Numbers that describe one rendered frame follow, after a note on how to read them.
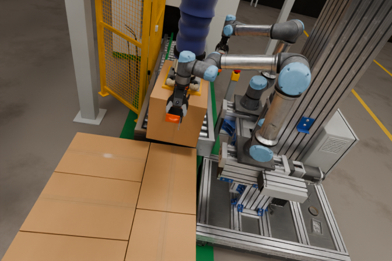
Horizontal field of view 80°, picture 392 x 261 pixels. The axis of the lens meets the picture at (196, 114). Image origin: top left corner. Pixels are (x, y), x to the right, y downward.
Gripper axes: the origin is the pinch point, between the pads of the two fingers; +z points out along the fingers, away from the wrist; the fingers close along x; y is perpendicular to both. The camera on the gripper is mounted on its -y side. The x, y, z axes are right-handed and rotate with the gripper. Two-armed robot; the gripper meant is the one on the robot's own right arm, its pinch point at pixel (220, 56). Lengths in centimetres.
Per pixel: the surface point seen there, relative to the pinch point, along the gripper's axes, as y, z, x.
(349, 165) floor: -26, 123, 206
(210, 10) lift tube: 36, -45, -17
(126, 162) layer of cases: 78, 64, -57
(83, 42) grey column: -16, 21, -127
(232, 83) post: -14.5, 31.2, 20.5
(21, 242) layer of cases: 142, 63, -93
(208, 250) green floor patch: 108, 119, 20
